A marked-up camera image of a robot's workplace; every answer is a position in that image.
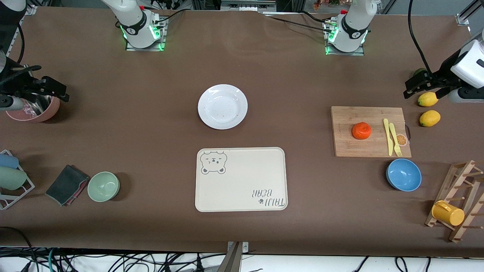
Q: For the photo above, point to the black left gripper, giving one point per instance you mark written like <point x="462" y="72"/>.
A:
<point x="441" y="75"/>

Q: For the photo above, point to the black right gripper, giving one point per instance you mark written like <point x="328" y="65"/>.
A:
<point x="14" y="84"/>

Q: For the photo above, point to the orange fruit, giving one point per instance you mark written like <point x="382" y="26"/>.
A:
<point x="362" y="130"/>

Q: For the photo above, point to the white round plate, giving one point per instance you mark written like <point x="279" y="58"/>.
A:
<point x="222" y="107"/>

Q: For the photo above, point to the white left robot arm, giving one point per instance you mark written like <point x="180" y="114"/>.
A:
<point x="353" y="22"/>

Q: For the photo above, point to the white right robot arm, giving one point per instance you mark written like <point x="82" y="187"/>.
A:
<point x="132" y="19"/>

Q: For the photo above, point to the dark green avocado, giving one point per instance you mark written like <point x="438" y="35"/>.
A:
<point x="419" y="71"/>

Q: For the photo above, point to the yellow lemon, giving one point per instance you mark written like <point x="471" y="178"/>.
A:
<point x="430" y="118"/>
<point x="428" y="99"/>

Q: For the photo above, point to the metal scoop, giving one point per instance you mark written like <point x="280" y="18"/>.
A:
<point x="39" y="104"/>

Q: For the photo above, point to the pink bowl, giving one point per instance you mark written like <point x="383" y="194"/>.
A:
<point x="47" y="112"/>

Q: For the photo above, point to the yellow plastic fork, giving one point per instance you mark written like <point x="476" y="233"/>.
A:
<point x="394" y="136"/>

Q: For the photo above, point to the toy orange slice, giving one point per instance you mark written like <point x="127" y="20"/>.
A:
<point x="402" y="140"/>

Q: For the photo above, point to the yellow plastic knife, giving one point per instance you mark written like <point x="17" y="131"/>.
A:
<point x="388" y="136"/>

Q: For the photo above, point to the light blue cup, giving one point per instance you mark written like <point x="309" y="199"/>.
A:
<point x="8" y="161"/>

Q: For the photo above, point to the bamboo cutting board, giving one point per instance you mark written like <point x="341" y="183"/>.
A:
<point x="344" y="128"/>

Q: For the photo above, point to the blue bowl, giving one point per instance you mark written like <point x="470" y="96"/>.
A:
<point x="404" y="175"/>

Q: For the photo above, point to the dark grey folded cloth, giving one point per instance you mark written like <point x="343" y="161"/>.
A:
<point x="66" y="183"/>

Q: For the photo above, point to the sage green cup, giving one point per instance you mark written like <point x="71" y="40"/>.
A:
<point x="12" y="178"/>

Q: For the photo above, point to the pale green bowl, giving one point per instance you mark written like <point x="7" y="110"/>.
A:
<point x="103" y="186"/>

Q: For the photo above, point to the wooden peg rack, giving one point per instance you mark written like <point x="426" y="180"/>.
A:
<point x="467" y="196"/>

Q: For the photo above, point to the yellow cup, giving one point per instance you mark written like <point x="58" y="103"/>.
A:
<point x="448" y="213"/>

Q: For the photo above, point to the brown table cover sheet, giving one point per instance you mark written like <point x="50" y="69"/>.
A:
<point x="264" y="68"/>

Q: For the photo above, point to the cream bear print tray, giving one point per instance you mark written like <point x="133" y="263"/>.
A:
<point x="242" y="177"/>

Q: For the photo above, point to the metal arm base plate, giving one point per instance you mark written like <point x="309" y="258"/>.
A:
<point x="346" y="53"/>
<point x="145" y="48"/>

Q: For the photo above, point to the aluminium frame profile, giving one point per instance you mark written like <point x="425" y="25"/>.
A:
<point x="463" y="18"/>

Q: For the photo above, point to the metal table edge bracket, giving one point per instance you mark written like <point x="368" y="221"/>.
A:
<point x="234" y="260"/>

